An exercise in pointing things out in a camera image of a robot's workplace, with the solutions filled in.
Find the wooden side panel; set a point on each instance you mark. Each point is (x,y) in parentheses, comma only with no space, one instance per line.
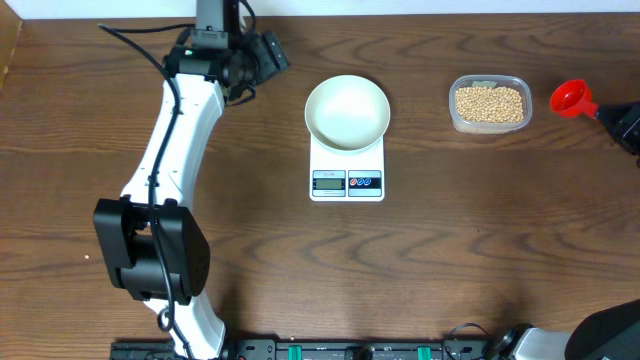
(10,29)

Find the cream round bowl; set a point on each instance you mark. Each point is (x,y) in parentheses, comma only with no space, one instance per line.
(347,114)

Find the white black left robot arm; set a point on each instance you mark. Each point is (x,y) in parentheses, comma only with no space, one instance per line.
(151,243)

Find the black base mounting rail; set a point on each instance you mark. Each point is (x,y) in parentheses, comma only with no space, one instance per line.
(269,349)

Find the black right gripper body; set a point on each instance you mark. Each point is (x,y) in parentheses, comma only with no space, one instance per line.
(634,146)

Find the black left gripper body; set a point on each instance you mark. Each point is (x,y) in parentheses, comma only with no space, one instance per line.
(266,62)

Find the clear container of soybeans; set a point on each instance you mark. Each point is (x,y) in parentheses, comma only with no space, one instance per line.
(490,104)

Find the white digital kitchen scale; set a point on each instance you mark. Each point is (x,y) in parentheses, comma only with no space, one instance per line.
(335,177)

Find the red plastic measuring scoop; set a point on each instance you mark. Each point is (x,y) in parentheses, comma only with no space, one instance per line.
(572,99)

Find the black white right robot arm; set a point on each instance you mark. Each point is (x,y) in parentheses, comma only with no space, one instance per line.
(612,333)

